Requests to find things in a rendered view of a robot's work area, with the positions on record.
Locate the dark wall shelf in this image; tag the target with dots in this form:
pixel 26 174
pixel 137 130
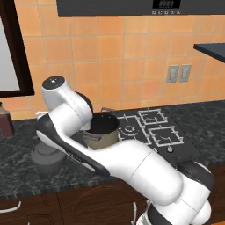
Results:
pixel 212 50

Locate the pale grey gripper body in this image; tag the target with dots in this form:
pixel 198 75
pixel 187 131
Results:
pixel 88 135

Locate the brown cupboard door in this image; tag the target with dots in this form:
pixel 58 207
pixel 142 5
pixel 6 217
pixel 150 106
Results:
pixel 219 193
pixel 96 205

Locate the white hob knob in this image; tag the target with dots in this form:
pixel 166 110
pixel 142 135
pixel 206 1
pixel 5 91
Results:
pixel 169 149

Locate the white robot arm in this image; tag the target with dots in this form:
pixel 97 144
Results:
pixel 140 167

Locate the black hob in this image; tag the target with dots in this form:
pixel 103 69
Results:
pixel 175 146

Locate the brown drawer front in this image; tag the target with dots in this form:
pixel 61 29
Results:
pixel 32 209

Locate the beige cooking pot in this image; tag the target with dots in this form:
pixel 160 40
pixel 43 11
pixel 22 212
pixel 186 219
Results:
pixel 105 139

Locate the brown bottle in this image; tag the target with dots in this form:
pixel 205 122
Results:
pixel 5 121

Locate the dark framed window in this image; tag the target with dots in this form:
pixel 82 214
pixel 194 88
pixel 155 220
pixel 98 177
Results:
pixel 8 58

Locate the grey wall socket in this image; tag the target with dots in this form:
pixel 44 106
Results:
pixel 185 73
pixel 172 74

